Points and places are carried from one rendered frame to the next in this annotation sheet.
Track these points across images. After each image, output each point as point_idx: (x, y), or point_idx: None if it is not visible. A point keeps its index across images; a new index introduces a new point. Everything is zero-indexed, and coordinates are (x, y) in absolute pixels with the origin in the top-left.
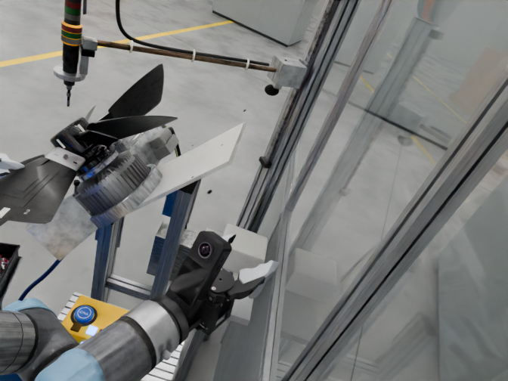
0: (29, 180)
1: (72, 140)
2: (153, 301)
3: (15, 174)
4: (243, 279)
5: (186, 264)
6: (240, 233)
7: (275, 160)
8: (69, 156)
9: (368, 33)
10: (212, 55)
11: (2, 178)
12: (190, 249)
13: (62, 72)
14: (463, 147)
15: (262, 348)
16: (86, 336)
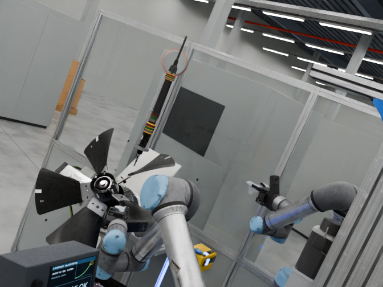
0: (137, 212)
1: (116, 187)
2: (276, 197)
3: (129, 213)
4: (269, 187)
5: (273, 185)
6: None
7: None
8: (119, 196)
9: (174, 91)
10: None
11: (129, 217)
12: (273, 181)
13: (144, 148)
14: (296, 136)
15: (207, 243)
16: (208, 255)
